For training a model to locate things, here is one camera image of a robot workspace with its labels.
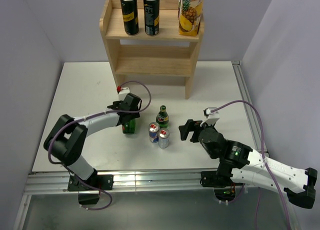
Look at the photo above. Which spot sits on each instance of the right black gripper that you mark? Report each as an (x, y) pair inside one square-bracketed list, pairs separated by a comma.
[(191, 125)]

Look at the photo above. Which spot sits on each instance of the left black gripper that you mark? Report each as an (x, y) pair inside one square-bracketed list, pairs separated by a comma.
[(135, 114)]

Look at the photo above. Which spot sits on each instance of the green glass bottle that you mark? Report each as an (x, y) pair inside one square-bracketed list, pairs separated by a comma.
[(162, 117), (129, 127)]

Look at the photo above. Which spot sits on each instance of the dark grey can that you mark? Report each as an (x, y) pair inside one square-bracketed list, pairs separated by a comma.
[(151, 17)]

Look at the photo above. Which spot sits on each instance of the black yellow tall can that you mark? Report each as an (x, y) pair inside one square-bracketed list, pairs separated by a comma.
[(130, 17)]

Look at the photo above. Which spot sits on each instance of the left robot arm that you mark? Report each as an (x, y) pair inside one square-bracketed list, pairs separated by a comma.
[(67, 138)]

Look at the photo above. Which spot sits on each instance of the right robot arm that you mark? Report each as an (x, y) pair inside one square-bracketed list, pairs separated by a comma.
[(241, 164)]

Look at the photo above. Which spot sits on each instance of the wooden two-tier shelf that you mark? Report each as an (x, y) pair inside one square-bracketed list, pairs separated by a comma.
[(165, 54)]

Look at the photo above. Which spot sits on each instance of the blue silver can right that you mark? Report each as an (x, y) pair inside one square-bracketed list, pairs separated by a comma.
[(163, 138)]

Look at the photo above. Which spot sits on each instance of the blue silver can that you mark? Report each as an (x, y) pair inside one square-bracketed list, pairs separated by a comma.
[(153, 132), (163, 138)]

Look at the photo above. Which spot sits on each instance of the blue silver can left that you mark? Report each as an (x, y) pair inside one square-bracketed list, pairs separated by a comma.
[(153, 132)]

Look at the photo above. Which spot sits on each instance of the pineapple juice carton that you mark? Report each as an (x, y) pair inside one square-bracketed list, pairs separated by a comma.
[(190, 17)]

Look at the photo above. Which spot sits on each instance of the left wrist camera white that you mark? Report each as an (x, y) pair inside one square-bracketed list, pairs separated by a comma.
[(122, 92)]

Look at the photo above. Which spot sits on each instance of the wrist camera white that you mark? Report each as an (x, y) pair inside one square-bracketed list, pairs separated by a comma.
[(211, 117), (122, 92)]

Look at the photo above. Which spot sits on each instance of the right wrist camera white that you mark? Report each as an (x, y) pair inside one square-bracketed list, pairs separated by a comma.
[(211, 117)]

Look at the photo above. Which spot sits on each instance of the aluminium front rail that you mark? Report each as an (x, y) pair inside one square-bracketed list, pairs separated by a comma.
[(52, 183)]

